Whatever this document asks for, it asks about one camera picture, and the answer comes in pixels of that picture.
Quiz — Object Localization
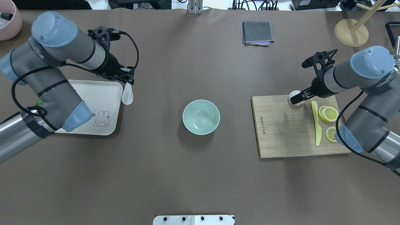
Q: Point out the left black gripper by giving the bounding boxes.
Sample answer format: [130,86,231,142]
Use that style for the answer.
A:
[97,53,135,85]

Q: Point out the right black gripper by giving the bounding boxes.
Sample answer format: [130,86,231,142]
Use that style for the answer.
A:
[289,77,336,104]

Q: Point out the white steamed bun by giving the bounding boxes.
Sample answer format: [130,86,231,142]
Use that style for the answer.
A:
[288,90,305,107]

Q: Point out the white ceramic spoon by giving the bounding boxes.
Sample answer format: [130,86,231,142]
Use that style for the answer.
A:
[121,82,134,105]

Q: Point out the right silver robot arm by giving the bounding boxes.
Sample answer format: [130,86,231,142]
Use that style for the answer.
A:
[289,46,400,175]

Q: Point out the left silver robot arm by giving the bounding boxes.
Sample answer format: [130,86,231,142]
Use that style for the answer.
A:
[1,11,138,163]

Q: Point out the mint green bowl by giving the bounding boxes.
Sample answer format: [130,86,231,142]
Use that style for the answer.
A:
[182,99,220,135]

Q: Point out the pink bowl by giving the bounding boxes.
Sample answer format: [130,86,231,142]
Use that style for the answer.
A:
[0,0,23,41]

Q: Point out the stacked lemon slices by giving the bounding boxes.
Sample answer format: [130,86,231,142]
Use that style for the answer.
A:
[318,106,339,122]

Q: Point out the cream rabbit tray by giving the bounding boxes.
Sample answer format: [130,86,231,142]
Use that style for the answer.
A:
[69,80,123,136]

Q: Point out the yellow plastic knife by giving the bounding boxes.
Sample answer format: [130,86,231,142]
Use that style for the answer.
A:
[311,101,322,146]

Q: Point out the single lemon slice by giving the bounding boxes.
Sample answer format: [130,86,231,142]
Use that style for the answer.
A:
[325,127,338,143]

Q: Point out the wooden cutting board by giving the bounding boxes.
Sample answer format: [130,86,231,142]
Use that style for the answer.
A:
[251,95,350,158]

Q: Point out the wooden mug tree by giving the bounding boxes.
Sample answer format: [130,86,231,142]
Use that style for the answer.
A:
[334,0,400,47]

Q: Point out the grey folded cloth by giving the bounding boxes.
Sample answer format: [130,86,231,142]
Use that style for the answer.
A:
[242,21,275,47]

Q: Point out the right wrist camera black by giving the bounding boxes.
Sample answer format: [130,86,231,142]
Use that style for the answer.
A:
[301,49,338,80]

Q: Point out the aluminium frame post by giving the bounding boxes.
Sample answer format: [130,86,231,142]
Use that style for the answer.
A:
[187,0,204,15]

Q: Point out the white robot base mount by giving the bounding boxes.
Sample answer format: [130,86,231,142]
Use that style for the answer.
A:
[153,215,235,225]

